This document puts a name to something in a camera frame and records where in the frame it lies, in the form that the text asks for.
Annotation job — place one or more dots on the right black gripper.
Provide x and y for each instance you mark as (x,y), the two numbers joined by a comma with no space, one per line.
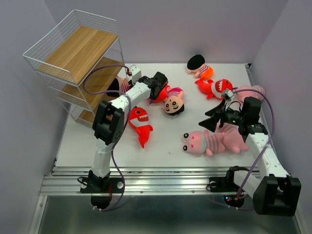
(211,123)

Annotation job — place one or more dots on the boy doll pink hat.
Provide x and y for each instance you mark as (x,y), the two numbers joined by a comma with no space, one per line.
(174,102)
(119,84)

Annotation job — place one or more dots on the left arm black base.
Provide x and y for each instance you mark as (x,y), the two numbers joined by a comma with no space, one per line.
(106,193)

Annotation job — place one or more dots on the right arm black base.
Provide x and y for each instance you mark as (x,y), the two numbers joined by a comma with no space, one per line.
(225,185)

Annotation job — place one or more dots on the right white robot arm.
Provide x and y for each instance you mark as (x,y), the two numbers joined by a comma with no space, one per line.
(272,189)

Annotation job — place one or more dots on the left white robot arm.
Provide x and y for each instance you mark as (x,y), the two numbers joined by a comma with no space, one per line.
(109,124)

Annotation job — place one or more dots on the red whale plush back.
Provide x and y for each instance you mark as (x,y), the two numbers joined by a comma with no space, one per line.
(162,95)

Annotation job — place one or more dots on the red shark plush right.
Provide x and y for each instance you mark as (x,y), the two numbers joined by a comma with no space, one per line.
(213,89)

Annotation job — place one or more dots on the red shark plush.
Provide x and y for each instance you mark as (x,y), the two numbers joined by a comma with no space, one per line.
(139,121)
(213,89)

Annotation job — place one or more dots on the pink plush lying right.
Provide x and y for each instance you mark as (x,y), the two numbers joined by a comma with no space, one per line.
(233,141)

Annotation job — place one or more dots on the pink frog plush striped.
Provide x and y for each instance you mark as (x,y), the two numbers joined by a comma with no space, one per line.
(200,142)

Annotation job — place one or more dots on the pink plush far right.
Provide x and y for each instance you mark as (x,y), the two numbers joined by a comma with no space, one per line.
(245,91)

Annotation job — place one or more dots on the boy doll black hair orange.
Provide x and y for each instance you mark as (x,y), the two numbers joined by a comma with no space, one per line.
(198,67)

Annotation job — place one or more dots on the red shark plush left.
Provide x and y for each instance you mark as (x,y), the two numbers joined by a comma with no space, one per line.
(139,121)

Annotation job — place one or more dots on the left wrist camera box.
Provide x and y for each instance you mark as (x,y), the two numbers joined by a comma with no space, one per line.
(135,73)

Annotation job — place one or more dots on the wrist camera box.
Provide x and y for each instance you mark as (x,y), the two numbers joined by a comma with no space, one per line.
(135,73)
(227,95)

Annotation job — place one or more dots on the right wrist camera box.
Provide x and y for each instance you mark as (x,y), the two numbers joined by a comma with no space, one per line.
(227,95)

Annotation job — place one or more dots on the white wire wooden shelf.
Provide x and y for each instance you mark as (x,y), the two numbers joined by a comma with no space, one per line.
(79,57)

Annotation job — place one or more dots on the aluminium rail frame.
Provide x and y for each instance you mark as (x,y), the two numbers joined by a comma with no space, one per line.
(138,181)

